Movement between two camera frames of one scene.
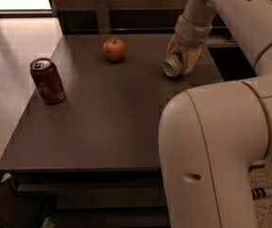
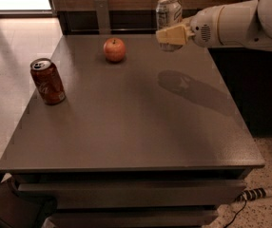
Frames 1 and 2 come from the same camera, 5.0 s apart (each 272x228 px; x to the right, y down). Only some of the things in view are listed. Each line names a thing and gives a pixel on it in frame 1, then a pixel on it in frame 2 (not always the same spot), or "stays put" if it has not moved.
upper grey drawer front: x=130 y=195 stays put
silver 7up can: x=173 y=66 → x=168 y=14
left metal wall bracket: x=103 y=15 stays put
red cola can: x=47 y=81 stays put
